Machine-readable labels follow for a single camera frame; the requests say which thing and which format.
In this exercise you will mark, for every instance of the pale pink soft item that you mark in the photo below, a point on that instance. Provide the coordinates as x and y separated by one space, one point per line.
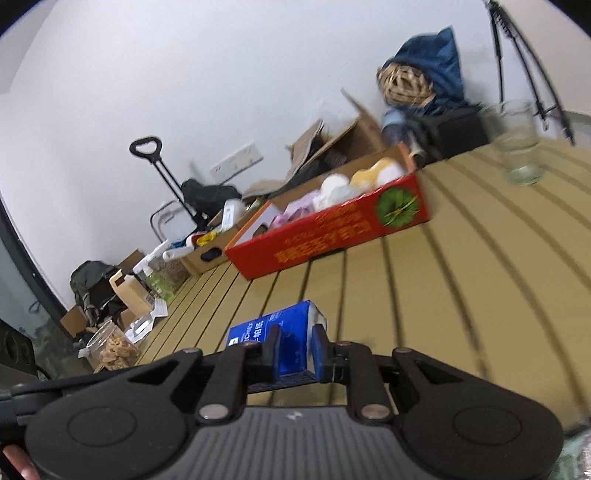
298 210

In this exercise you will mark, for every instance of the black tripod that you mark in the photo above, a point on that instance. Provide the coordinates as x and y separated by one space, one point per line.
526 60

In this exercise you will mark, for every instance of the black bag on trolley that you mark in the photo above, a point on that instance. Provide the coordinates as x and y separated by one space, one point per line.
210 196

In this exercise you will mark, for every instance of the clear spray bottle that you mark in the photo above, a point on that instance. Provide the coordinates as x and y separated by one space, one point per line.
159 281

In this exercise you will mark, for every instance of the blue bottle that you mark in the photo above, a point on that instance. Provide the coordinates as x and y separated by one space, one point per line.
396 125

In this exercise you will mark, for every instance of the dark blue cloth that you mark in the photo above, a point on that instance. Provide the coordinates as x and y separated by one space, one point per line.
438 60

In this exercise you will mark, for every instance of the person's left hand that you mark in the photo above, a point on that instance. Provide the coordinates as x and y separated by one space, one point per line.
16 464

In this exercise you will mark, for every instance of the white wall socket strip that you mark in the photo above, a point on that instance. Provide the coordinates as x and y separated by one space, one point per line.
236 161

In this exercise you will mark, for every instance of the wicker ball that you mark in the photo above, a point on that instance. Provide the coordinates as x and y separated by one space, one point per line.
406 85

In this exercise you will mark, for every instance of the blue tissue packet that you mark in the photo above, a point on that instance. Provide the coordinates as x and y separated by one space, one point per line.
286 339

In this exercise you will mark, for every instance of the black backpack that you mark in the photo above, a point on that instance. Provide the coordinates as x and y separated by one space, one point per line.
92 288

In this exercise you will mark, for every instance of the yellow plush toy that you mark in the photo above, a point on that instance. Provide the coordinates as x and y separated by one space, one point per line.
376 173

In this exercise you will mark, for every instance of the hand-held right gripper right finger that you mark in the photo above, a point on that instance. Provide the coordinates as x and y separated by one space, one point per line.
319 355

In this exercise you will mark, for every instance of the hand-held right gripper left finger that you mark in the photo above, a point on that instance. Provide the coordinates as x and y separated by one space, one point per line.
271 357

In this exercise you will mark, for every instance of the red cardboard box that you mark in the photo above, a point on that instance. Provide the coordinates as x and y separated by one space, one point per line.
332 230

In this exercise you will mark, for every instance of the clear drinking glass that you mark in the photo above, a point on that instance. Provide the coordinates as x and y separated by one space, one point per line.
515 143

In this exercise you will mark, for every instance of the light wooden box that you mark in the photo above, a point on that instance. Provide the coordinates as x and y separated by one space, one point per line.
134 295

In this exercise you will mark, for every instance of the clear jar of snacks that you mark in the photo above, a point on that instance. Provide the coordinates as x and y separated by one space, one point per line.
115 348

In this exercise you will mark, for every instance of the black case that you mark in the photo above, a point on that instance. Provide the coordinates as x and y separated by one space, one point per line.
455 131

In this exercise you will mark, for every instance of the small cardboard box with hole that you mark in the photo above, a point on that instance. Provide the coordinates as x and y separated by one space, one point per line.
207 256

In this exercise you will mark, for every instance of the black hand trolley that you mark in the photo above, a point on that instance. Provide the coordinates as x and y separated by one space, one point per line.
164 177

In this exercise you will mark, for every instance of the large brown cardboard box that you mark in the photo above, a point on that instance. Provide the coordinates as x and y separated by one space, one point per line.
337 138

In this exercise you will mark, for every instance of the black box with round holes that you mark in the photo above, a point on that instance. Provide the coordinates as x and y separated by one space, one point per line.
16 346

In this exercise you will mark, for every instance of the white plastic packaging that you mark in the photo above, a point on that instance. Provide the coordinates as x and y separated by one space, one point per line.
147 321

